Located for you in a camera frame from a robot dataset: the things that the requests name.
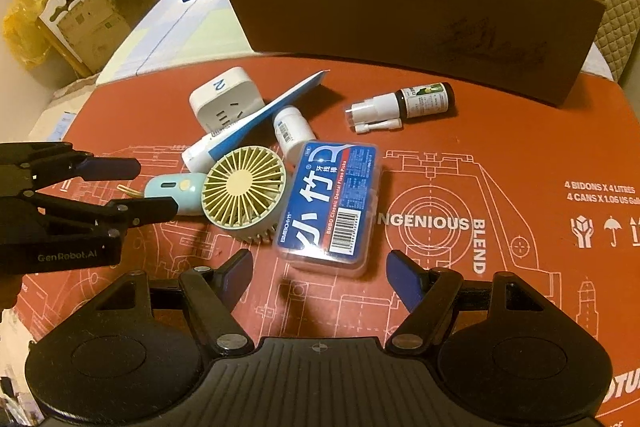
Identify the yellow plastic bag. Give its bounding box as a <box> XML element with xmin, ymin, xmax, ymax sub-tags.
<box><xmin>2</xmin><ymin>0</ymin><xmax>61</xmax><ymax>68</ymax></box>

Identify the yellowish cardboard box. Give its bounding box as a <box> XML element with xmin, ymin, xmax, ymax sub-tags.
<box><xmin>37</xmin><ymin>0</ymin><xmax>161</xmax><ymax>78</ymax></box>

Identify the red printed cardboard sheet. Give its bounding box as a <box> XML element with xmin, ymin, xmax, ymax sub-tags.
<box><xmin>0</xmin><ymin>52</ymin><xmax>640</xmax><ymax>427</ymax></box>

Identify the brown cardboard storage box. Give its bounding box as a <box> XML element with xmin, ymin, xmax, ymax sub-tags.
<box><xmin>217</xmin><ymin>0</ymin><xmax>621</xmax><ymax>108</ymax></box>

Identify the white power adapter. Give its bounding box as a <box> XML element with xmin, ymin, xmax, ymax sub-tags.
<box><xmin>189</xmin><ymin>67</ymin><xmax>266</xmax><ymax>134</ymax></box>

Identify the yellow green mini fan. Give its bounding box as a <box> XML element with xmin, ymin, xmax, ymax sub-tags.
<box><xmin>201</xmin><ymin>147</ymin><xmax>288</xmax><ymax>245</ymax></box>

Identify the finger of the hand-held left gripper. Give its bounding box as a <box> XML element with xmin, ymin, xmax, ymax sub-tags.
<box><xmin>0</xmin><ymin>142</ymin><xmax>142</xmax><ymax>198</ymax></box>
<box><xmin>22</xmin><ymin>194</ymin><xmax>179</xmax><ymax>233</ymax></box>

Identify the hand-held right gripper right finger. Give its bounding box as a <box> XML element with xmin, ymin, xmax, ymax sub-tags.
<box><xmin>385</xmin><ymin>249</ymin><xmax>546</xmax><ymax>353</ymax></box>

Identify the dark nasal spray bottle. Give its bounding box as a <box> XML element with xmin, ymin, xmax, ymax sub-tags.
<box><xmin>345</xmin><ymin>82</ymin><xmax>455</xmax><ymax>134</ymax></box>

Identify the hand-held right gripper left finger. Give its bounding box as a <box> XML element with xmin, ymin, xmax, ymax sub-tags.
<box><xmin>95</xmin><ymin>249</ymin><xmax>256</xmax><ymax>355</ymax></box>

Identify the white and blue toothpaste tube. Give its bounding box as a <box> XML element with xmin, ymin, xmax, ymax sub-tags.
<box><xmin>181</xmin><ymin>69</ymin><xmax>332</xmax><ymax>172</ymax></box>

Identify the clear blue floss pick box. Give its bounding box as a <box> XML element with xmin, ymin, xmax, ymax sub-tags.
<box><xmin>274</xmin><ymin>141</ymin><xmax>386</xmax><ymax>279</ymax></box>

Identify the white carton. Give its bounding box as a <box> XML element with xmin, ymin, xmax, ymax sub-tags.
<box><xmin>35</xmin><ymin>74</ymin><xmax>101</xmax><ymax>142</ymax></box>

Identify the white pill bottle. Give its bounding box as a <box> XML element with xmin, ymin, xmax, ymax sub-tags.
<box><xmin>272</xmin><ymin>105</ymin><xmax>317</xmax><ymax>160</ymax></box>

